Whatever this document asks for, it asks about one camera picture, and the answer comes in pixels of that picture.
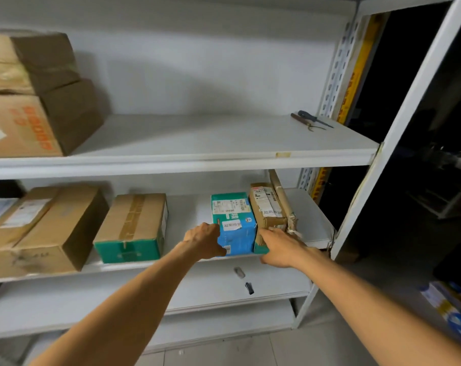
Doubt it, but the person's right hand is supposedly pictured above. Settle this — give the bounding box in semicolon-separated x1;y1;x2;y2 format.
259;227;315;269

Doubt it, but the person's left hand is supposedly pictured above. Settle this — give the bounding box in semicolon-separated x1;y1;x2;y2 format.
183;223;227;260

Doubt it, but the small blue box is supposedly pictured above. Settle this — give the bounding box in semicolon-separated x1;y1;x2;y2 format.
211;192;258;257

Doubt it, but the small long brown box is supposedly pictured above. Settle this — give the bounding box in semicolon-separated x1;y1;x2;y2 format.
248;182;298;240

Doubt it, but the paper-wrapped taped parcel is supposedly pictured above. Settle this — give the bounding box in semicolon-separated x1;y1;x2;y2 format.
268;169;304;240

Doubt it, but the white metal shelf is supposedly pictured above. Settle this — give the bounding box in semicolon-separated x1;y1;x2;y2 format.
0;0;461;366

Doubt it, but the wide low cardboard box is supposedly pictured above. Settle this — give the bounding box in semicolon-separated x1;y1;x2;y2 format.
0;185;110;280

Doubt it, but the large box orange print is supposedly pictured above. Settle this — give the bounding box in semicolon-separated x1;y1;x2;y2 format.
0;79;104;158

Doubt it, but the large dusty cardboard box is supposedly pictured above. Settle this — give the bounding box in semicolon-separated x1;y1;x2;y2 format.
0;31;81;96

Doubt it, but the person's left forearm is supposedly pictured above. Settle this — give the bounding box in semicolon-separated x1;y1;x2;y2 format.
30;243;204;366

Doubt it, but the person's right forearm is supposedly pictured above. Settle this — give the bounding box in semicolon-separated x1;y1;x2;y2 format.
299;249;461;366

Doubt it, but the slim dark tool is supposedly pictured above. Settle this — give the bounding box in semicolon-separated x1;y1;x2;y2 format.
234;266;255;295

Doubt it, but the small white blue carton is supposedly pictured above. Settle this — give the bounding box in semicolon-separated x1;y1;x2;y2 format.
420;281;461;336

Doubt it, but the yellow sticker strip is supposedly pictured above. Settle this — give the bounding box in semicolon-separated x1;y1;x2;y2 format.
310;13;385;204

